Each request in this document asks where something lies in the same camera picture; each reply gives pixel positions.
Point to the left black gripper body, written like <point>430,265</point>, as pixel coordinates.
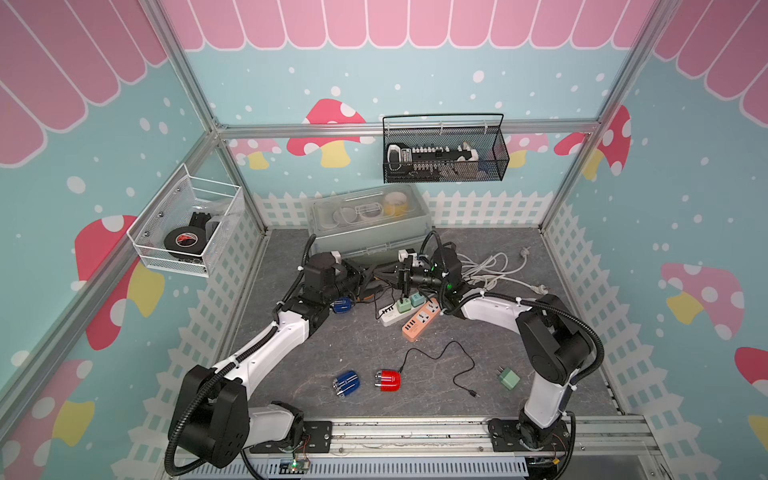
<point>350,280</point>

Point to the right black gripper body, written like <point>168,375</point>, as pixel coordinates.
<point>411,278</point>

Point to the blue shaver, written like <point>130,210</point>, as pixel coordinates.
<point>342,305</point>
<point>346,383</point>

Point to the teal charger adapter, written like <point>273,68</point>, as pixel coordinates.
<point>417,299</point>

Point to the green charger adapter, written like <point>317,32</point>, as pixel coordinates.
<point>403,305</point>
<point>508,378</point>

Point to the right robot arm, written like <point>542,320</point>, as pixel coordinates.
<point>561,348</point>

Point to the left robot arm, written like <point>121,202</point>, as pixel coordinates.
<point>212,422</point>

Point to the red electric shaver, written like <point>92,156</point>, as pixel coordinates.
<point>388,380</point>

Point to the white power strip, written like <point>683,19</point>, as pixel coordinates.
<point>389,315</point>

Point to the green plastic storage box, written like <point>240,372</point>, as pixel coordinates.
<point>354,224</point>

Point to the orange power strip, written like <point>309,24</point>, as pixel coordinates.
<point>415,326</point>

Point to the yellow tape roll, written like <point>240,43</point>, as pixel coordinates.
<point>395,204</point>

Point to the black power strip in basket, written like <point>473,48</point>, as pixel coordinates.
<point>415,161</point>

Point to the black tape roll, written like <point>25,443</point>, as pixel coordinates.
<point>186,243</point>

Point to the black wire mesh basket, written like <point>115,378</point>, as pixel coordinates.
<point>482,131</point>

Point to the clear acrylic wall bin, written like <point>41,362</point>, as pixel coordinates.
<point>187,200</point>

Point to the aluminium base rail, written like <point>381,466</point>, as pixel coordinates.
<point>591,447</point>

